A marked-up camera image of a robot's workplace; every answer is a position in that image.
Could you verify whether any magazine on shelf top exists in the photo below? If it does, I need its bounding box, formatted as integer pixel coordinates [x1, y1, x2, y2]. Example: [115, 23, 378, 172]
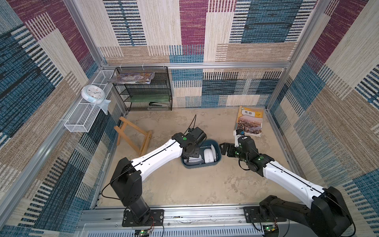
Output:
[107, 73, 155, 85]

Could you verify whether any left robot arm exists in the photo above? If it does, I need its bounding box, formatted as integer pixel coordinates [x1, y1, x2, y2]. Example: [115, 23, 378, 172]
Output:
[109, 127, 207, 226]

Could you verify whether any white rounded mouse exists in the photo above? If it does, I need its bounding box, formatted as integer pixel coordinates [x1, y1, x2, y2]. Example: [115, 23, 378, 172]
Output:
[203, 149, 214, 164]

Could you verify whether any white wire basket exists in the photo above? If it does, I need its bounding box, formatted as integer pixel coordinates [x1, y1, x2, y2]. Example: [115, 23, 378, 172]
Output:
[64, 70, 114, 132]

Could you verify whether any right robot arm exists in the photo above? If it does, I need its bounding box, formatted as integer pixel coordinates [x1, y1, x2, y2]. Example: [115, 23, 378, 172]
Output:
[219, 136, 355, 237]

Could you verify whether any wooden stand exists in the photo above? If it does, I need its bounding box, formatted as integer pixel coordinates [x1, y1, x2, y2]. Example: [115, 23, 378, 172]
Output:
[114, 117, 153, 156]

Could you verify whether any silver flat mouse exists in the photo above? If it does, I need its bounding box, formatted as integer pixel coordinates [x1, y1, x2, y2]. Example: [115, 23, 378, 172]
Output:
[184, 157, 205, 166]

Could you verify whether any silver mouse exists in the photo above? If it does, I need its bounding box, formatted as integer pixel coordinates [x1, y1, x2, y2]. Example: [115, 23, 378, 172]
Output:
[184, 157, 205, 166]
[211, 145, 217, 162]

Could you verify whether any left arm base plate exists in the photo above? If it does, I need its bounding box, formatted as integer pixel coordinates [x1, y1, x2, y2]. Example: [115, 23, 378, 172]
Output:
[121, 209, 164, 227]

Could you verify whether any white round clock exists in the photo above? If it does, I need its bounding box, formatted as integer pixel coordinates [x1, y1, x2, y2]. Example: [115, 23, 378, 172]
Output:
[81, 85, 106, 104]

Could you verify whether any textbook with city cover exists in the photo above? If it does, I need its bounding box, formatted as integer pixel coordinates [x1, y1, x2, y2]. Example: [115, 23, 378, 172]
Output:
[235, 106, 264, 137]

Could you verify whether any teal plastic storage box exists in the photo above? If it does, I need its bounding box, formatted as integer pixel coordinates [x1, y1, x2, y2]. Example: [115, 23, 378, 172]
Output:
[181, 139, 222, 169]

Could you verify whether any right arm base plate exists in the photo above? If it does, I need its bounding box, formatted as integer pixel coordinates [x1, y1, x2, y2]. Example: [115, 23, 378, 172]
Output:
[243, 206, 288, 223]

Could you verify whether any black wire mesh shelf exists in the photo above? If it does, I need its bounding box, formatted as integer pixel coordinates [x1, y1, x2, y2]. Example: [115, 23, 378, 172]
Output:
[113, 66, 173, 112]

